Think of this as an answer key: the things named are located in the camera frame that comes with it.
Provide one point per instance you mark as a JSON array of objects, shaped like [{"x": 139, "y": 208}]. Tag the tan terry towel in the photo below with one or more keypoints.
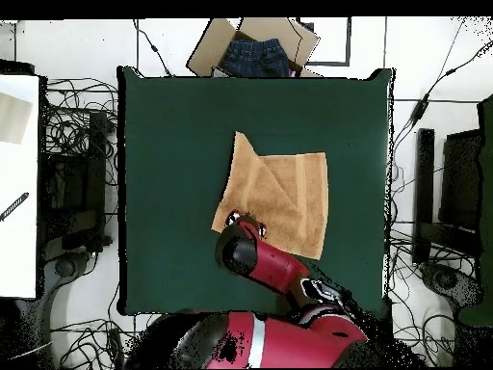
[{"x": 277, "y": 185}]

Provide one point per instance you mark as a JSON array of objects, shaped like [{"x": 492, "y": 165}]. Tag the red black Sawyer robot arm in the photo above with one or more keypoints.
[{"x": 277, "y": 269}]

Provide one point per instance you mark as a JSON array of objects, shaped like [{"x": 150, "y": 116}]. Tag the black flat panel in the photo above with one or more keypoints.
[{"x": 462, "y": 181}]

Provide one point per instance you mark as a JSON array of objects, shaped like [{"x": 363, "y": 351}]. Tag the dark green table cloth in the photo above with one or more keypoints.
[{"x": 173, "y": 173}]

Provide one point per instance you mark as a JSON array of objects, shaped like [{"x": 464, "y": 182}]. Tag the blue denim jeans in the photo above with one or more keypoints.
[{"x": 254, "y": 58}]

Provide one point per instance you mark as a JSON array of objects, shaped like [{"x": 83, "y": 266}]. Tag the open cardboard box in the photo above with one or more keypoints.
[{"x": 210, "y": 50}]

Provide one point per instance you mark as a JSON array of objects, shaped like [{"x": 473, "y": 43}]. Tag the black equipment rack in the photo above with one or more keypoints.
[{"x": 73, "y": 185}]

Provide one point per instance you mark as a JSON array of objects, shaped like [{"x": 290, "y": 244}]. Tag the black power strip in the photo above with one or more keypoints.
[{"x": 115, "y": 347}]

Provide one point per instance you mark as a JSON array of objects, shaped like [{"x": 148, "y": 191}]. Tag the black upright bar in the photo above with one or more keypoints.
[{"x": 423, "y": 173}]

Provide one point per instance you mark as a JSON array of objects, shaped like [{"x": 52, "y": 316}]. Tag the black office chair base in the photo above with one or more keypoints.
[
  {"x": 65, "y": 268},
  {"x": 446, "y": 281}
]

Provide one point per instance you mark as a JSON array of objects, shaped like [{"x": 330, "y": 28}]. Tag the white side table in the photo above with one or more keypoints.
[{"x": 19, "y": 250}]

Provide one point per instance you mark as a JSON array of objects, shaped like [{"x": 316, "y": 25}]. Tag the beige sheet of card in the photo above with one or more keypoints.
[{"x": 13, "y": 119}]

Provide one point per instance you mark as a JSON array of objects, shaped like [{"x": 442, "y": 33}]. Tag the black rectangular frame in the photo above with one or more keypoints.
[{"x": 348, "y": 42}]

